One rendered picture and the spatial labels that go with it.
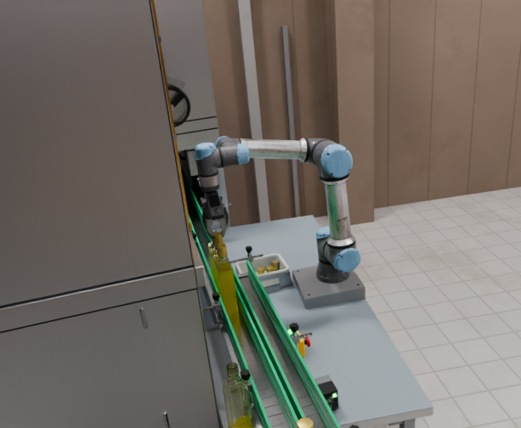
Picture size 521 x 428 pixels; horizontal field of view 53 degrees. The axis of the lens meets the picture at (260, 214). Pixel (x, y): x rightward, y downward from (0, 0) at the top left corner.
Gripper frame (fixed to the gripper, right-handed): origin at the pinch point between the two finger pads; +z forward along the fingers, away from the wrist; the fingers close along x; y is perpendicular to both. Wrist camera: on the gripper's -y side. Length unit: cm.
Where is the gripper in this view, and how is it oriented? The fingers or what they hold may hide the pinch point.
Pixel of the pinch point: (218, 235)
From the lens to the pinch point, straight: 198.1
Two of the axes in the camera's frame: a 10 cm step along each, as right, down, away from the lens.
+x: -9.6, 1.9, -2.2
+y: -2.8, -3.7, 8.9
